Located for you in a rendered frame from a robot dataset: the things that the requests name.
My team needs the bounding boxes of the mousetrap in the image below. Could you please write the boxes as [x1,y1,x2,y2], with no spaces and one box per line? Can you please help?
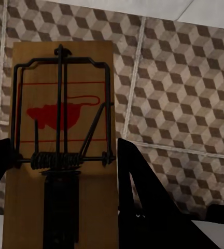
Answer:
[2,40,119,249]

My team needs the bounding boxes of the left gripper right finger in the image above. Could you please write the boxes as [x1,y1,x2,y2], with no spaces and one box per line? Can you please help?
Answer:
[117,138,205,249]

